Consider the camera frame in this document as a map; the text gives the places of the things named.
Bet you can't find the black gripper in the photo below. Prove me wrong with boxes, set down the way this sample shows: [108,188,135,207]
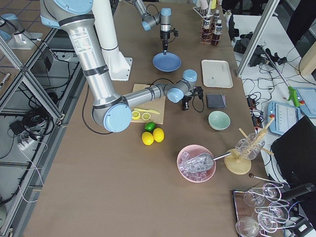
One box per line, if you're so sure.
[181,86,204,111]
[160,24,178,54]

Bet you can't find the blue plate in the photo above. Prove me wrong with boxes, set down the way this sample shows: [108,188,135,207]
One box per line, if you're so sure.
[153,52,181,72]

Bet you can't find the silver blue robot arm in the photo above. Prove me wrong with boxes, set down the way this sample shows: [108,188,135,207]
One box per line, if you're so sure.
[40,0,197,132]
[127,0,178,55]

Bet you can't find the dark grey folded cloth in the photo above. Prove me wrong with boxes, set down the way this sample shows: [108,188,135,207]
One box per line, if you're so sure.
[206,94,227,109]

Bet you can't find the beige rectangular tray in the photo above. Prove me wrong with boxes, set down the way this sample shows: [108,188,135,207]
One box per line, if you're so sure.
[201,59,233,88]

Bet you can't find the green bowl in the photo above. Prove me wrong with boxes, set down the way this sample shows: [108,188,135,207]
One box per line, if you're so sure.
[208,111,231,131]

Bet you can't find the dark sauce bottle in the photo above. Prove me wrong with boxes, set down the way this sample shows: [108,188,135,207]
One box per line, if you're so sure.
[211,20,222,46]
[201,14,212,42]
[213,9,220,23]

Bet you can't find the wooden cutting board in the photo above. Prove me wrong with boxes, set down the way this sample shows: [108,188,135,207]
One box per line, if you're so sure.
[131,97,165,124]

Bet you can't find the pink cup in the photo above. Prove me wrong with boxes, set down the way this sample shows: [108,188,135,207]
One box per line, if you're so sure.
[198,0,208,10]

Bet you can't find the yellow lemon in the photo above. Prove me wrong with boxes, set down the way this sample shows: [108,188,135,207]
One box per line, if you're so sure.
[153,128,164,143]
[141,131,154,146]

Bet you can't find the green lime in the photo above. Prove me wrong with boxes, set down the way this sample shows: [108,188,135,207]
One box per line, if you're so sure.
[144,122,156,131]

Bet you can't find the yellow cup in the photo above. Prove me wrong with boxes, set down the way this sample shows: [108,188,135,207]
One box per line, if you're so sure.
[210,0,217,9]

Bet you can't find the pink bowl with ice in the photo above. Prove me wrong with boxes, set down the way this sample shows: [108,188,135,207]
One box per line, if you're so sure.
[177,145,216,183]

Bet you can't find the lemon slices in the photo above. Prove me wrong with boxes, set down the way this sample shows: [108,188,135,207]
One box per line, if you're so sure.
[132,111,151,121]

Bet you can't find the metal ice scoop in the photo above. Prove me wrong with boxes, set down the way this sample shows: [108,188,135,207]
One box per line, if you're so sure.
[195,152,232,172]

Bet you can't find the glass mug on stand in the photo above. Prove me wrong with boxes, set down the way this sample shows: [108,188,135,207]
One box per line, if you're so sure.
[235,133,265,160]

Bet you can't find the wooden mug tree stand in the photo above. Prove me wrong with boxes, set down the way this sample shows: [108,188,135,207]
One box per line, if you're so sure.
[224,117,275,175]

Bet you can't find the blue teach pendant tablet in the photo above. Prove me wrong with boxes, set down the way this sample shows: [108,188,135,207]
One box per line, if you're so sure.
[267,101,301,135]
[294,87,316,118]

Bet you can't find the black monitor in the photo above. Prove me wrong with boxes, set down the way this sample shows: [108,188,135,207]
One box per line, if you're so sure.
[271,116,316,185]

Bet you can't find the wine glass rack tray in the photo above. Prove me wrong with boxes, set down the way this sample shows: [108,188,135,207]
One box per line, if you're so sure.
[232,190,297,237]

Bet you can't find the copper wire bottle rack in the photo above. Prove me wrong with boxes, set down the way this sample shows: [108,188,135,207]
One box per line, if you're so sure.
[199,14,222,46]

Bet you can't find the green handled grabber stick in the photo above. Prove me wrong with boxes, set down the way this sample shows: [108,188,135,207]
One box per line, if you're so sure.
[262,48,301,107]

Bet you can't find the aluminium frame post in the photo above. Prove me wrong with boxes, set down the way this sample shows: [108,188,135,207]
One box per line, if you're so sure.
[236,0,279,78]

